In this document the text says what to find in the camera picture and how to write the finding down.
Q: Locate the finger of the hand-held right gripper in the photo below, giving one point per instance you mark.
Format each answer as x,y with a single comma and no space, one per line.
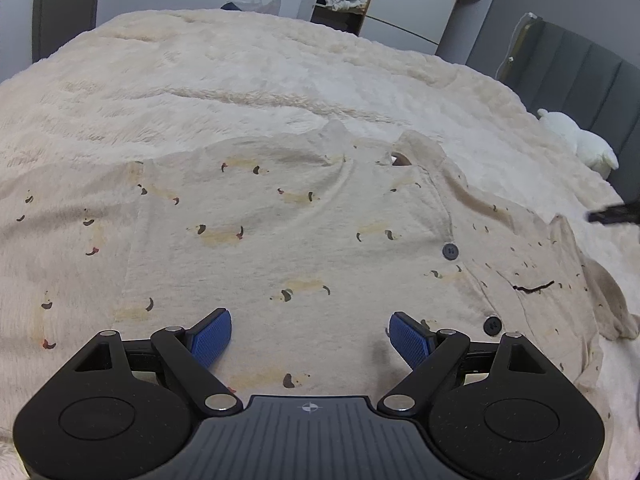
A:
615,215

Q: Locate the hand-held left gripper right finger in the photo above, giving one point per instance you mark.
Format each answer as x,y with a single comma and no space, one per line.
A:
410,341

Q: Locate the dark blue object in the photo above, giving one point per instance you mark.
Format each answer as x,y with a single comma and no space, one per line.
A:
230,6

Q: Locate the grey padded headboard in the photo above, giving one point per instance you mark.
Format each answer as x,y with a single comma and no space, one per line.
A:
580,65

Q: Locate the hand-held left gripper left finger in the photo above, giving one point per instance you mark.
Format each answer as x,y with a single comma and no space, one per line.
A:
212,336

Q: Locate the beige dog-print pajama shirt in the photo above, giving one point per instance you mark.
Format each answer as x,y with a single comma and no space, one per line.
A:
310,220

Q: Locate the white plush toy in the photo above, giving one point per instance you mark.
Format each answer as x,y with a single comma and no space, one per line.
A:
580,142

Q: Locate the dark grey door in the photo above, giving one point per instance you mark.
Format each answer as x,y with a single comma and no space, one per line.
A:
65,5

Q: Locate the white open wardrobe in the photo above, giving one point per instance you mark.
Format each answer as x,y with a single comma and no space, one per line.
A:
415,5

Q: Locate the cream fluffy blanket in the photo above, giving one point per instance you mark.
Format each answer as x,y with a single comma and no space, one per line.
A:
225,70

